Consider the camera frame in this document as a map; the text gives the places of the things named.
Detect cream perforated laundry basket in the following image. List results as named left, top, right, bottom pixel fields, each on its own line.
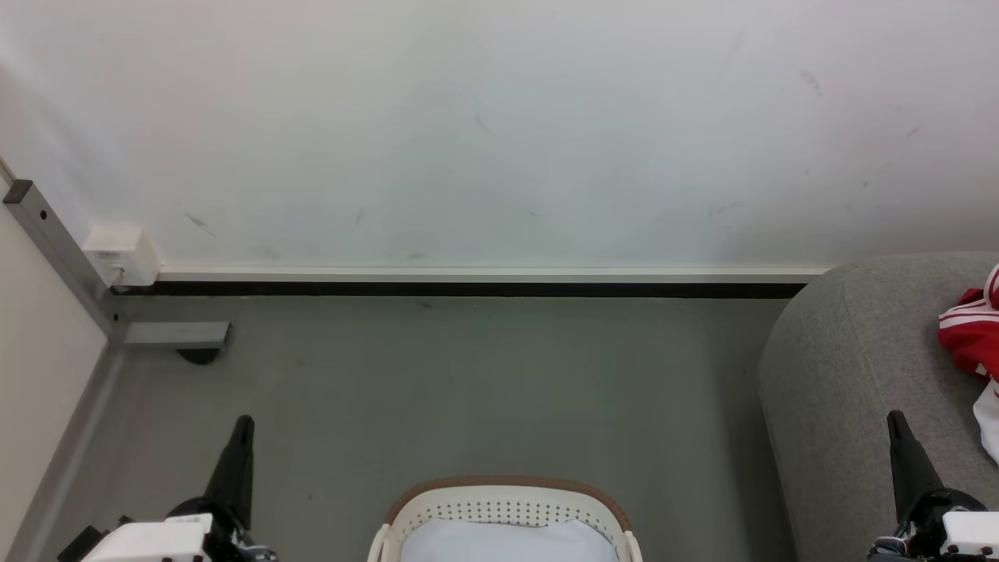
left=367, top=477, right=644, bottom=562

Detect grey metal frame post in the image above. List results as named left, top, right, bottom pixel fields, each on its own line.
left=2, top=180, right=127, bottom=345

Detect grey fabric sofa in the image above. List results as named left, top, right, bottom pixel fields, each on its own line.
left=758, top=251, right=999, bottom=562

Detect beige partition panel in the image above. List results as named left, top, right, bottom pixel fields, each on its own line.
left=0, top=160, right=110, bottom=547

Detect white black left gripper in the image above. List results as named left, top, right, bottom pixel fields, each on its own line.
left=58, top=415, right=279, bottom=562

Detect red and white garment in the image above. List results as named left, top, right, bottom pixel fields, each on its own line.
left=937, top=264, right=999, bottom=466

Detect black skirting strip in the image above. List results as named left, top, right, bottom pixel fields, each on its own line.
left=109, top=281, right=809, bottom=300

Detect grey metal foot bar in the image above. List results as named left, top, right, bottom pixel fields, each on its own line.
left=123, top=321, right=232, bottom=350

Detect white cloth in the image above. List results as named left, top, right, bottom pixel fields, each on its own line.
left=399, top=517, right=622, bottom=562

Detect white wall socket box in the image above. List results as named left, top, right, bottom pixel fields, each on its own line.
left=81, top=225, right=162, bottom=288

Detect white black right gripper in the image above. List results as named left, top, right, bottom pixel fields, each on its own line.
left=866, top=411, right=999, bottom=562

